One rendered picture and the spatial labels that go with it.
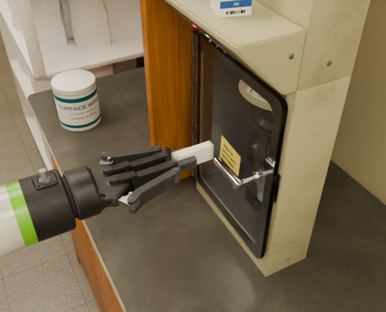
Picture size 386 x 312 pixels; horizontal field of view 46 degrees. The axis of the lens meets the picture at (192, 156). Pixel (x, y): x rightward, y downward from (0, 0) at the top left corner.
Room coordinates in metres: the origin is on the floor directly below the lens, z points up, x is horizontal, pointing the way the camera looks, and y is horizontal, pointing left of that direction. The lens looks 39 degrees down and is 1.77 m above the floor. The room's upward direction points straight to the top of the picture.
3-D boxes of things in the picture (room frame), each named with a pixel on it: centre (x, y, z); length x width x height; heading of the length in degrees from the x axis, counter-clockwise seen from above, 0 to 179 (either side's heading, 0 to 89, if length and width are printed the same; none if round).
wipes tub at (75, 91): (1.19, 0.36, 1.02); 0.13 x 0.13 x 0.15
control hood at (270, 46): (0.71, -0.03, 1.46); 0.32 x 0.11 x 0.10; 28
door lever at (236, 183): (0.65, -0.08, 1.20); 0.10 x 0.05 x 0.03; 27
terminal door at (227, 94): (0.73, -0.08, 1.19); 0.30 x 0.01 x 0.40; 27
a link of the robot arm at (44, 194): (0.45, 0.20, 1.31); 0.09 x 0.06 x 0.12; 28
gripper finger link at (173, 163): (0.51, 0.07, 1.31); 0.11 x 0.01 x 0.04; 116
